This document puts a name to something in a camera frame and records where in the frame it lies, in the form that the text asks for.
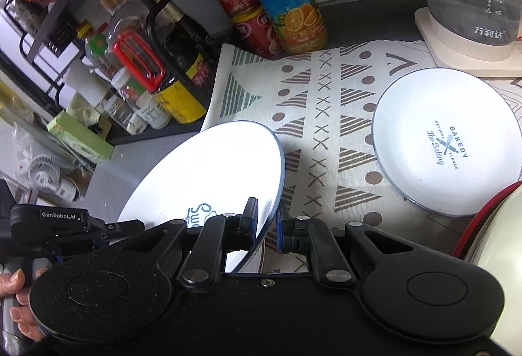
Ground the person's left hand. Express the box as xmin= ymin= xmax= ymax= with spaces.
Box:
xmin=0 ymin=267 xmax=50 ymax=341

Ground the crumpled white tissue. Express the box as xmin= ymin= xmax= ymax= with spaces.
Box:
xmin=65 ymin=95 xmax=100 ymax=126

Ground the green label sauce bottle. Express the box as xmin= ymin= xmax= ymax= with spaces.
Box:
xmin=77 ymin=22 xmax=119 ymax=75

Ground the patterned fringed table mat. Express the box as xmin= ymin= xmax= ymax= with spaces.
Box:
xmin=202 ymin=39 xmax=522 ymax=275

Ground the small glass jar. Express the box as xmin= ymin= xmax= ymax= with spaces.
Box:
xmin=100 ymin=93 xmax=133 ymax=130

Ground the dark soy sauce bottle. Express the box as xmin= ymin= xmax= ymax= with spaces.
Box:
xmin=147 ymin=0 xmax=213 ymax=89

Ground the small white fan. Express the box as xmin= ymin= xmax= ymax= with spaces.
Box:
xmin=28 ymin=154 xmax=80 ymax=202

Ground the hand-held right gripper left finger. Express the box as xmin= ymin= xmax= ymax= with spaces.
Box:
xmin=136 ymin=197 xmax=262 ymax=289

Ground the small white plate blue print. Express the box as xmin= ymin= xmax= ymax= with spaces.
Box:
xmin=371 ymin=66 xmax=522 ymax=217

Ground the red and black bowl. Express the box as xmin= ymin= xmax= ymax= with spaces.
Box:
xmin=453 ymin=180 xmax=522 ymax=259

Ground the green carton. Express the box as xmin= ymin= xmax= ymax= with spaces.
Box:
xmin=47 ymin=111 xmax=115 ymax=165

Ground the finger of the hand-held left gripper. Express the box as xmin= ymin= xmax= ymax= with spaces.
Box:
xmin=87 ymin=218 xmax=146 ymax=255

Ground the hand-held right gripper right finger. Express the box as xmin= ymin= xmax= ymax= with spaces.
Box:
xmin=276 ymin=207 xmax=417 ymax=286

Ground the white plate with script print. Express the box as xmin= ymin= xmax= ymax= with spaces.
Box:
xmin=116 ymin=120 xmax=286 ymax=275

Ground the cream kettle base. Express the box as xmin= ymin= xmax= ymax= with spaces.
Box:
xmin=415 ymin=7 xmax=522 ymax=77

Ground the cream bowl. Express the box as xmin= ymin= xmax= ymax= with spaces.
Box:
xmin=469 ymin=182 xmax=522 ymax=344

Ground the green jar white cap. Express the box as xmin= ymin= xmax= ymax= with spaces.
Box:
xmin=111 ymin=68 xmax=143 ymax=104

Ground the white plastic jar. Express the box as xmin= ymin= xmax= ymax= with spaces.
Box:
xmin=126 ymin=95 xmax=172 ymax=134

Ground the large sauce bottle red handle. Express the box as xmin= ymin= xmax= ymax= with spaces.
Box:
xmin=100 ymin=0 xmax=207 ymax=124

